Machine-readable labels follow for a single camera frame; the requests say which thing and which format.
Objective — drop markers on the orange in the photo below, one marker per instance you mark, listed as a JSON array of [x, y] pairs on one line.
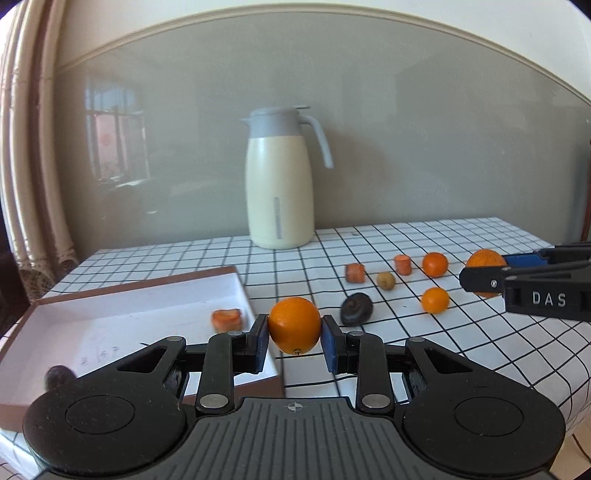
[[294, 325], [485, 259]]

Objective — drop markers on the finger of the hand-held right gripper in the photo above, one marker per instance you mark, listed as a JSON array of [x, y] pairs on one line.
[[517, 261], [480, 279]]

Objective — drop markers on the dark brown water chestnut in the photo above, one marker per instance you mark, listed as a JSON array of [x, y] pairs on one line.
[[356, 308], [59, 377]]

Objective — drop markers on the white cardboard box brown rim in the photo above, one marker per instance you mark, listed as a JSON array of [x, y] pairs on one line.
[[138, 323]]

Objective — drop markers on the beige curtain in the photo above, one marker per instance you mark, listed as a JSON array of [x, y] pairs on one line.
[[27, 138]]

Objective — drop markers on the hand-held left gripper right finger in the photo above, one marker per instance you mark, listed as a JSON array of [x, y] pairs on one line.
[[330, 344]]

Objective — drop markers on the cream thermos jug grey lid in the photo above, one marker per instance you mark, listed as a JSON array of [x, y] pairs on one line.
[[279, 184]]

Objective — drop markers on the small tangerine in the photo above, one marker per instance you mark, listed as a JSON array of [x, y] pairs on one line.
[[435, 264], [435, 300]]

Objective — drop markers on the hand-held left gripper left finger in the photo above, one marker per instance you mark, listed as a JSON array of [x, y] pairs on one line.
[[261, 344]]

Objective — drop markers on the small red-orange carrot chunk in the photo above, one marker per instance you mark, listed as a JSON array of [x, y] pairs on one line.
[[402, 264], [355, 272]]

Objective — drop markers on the small green-brown kiwi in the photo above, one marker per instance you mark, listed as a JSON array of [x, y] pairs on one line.
[[385, 280]]

